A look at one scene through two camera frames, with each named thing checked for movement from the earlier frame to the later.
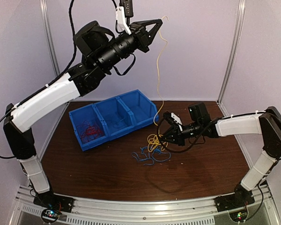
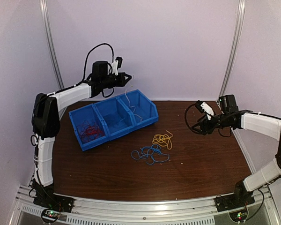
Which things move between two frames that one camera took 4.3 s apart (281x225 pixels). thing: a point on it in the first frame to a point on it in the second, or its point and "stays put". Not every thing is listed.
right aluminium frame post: (237, 32) stays put
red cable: (88, 132) stays put
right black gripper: (177, 138) to (204, 123)
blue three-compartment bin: (96, 123) stays put
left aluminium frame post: (44, 8) stays put
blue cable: (150, 153) stays put
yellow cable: (156, 141) to (129, 103)
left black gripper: (145, 38) to (122, 83)
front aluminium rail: (189, 211) stays put
